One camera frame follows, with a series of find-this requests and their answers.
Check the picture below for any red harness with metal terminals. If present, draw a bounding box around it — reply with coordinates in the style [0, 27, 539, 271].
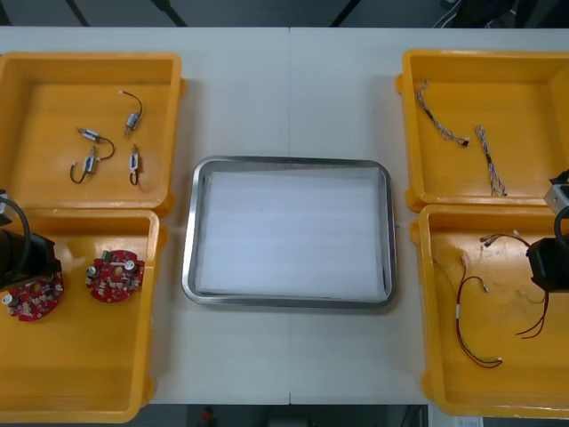
[478, 229, 553, 341]

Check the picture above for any round red circuit board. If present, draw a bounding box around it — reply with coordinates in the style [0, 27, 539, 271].
[1, 270, 65, 323]
[84, 249, 146, 305]

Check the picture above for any small metal solenoid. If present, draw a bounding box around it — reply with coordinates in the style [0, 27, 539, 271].
[76, 127, 116, 162]
[68, 145, 100, 185]
[118, 90, 144, 137]
[128, 143, 145, 186]

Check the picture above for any steel tray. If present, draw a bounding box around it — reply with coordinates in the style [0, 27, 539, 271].
[180, 155, 398, 310]

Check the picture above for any blue-white twisted wire harness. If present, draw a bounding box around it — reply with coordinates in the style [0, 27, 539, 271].
[413, 79, 473, 149]
[474, 125, 509, 198]

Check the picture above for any yellow-orange plastic bin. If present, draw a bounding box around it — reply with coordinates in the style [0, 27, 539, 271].
[410, 204, 569, 420]
[0, 207, 162, 424]
[396, 48, 569, 208]
[0, 51, 184, 211]

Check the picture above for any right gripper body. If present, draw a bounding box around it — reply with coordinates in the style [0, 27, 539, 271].
[527, 237, 569, 295]

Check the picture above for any red-black harness with white connector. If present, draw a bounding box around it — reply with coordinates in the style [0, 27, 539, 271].
[432, 254, 506, 370]

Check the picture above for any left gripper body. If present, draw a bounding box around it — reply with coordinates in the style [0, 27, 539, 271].
[18, 233, 64, 288]

